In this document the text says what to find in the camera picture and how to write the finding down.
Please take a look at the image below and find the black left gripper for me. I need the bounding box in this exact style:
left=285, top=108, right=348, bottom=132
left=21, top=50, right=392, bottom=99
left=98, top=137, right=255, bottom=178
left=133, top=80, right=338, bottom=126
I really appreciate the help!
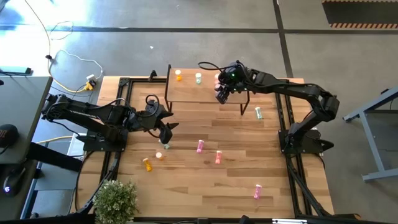
left=136, top=104, right=180, bottom=131

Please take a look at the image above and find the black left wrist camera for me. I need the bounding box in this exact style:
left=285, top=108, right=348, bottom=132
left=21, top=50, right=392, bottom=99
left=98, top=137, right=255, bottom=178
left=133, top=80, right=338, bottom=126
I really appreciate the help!
left=157, top=123, right=174, bottom=146

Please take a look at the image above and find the short yellow cable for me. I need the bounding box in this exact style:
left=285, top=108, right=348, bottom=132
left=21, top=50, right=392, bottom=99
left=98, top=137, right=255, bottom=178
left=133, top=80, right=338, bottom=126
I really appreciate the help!
left=35, top=135, right=74, bottom=145

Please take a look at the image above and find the silver bracket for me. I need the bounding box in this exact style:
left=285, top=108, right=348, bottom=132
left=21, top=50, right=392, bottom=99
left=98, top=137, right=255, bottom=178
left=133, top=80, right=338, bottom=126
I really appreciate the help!
left=272, top=218, right=308, bottom=224

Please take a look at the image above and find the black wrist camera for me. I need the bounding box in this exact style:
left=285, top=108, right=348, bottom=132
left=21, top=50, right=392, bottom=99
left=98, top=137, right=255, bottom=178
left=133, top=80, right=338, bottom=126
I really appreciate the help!
left=157, top=123, right=174, bottom=146
left=216, top=90, right=231, bottom=105

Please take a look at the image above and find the grey desk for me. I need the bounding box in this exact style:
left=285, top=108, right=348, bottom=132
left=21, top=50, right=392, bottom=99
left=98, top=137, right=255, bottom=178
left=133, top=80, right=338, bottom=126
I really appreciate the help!
left=0, top=75, right=53, bottom=222

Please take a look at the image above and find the black computer mouse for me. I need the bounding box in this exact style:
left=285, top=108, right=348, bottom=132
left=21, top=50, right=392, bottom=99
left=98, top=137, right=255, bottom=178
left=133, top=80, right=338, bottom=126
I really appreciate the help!
left=1, top=167, right=25, bottom=200

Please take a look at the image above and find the black rounded case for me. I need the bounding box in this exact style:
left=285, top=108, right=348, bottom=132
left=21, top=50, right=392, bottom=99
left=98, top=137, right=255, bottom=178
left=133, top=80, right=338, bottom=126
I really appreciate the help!
left=0, top=123, right=19, bottom=149

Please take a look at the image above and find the white sheet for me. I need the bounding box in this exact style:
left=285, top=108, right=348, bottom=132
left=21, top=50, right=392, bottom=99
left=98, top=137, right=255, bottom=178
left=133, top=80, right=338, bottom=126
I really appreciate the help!
left=67, top=133, right=88, bottom=158

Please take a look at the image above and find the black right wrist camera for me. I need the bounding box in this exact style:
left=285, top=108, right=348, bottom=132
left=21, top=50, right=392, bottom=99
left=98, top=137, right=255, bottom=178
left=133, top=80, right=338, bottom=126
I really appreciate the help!
left=216, top=90, right=231, bottom=105

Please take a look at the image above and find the white cable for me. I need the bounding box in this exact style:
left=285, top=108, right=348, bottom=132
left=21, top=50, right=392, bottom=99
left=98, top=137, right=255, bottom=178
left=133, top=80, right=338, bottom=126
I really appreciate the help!
left=51, top=49, right=105, bottom=80

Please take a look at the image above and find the black mat hazard-striped edge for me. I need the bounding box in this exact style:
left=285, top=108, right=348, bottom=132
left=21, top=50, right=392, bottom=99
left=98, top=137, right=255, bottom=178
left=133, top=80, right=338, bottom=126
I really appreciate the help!
left=322, top=0, right=398, bottom=29

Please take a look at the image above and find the long yellow cable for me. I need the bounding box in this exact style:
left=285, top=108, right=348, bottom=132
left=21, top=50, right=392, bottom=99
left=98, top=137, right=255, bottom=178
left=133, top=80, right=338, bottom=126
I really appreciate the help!
left=24, top=0, right=91, bottom=93

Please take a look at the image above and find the black aluminium table frame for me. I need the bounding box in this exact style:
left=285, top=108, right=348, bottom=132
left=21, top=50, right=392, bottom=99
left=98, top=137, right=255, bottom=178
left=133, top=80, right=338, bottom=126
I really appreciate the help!
left=70, top=76, right=363, bottom=224

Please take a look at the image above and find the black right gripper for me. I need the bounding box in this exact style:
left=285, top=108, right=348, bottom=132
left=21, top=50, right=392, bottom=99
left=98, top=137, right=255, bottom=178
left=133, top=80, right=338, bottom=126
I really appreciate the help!
left=215, top=62, right=249, bottom=95

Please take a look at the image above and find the grey-blue metal table frame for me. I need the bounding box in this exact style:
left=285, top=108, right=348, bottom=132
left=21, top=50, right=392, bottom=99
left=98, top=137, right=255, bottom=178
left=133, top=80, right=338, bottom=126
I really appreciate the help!
left=343, top=86, right=398, bottom=183

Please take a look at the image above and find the artificial green plant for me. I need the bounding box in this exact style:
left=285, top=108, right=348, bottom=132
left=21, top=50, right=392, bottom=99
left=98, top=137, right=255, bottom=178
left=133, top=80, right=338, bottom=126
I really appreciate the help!
left=91, top=178, right=139, bottom=224

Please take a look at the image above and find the black desk support beam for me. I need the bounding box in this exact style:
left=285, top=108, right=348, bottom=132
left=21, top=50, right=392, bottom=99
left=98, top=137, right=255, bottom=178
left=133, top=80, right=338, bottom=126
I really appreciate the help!
left=26, top=141, right=83, bottom=172

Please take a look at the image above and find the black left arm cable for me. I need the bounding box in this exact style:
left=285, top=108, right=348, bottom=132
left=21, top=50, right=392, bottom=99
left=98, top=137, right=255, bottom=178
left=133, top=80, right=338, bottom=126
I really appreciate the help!
left=93, top=93, right=162, bottom=139

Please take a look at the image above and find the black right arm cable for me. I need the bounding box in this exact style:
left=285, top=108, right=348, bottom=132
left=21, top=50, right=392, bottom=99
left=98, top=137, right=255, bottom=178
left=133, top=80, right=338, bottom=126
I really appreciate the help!
left=197, top=61, right=225, bottom=72

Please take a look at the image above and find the wooden shelf black metal frame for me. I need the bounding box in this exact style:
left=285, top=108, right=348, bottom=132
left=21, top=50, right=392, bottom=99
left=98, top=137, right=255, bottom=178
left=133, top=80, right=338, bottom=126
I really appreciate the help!
left=164, top=63, right=251, bottom=116

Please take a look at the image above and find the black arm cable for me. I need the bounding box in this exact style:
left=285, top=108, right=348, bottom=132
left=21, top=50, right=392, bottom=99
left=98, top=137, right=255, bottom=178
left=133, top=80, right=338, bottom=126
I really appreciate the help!
left=197, top=61, right=225, bottom=72
left=93, top=93, right=162, bottom=139

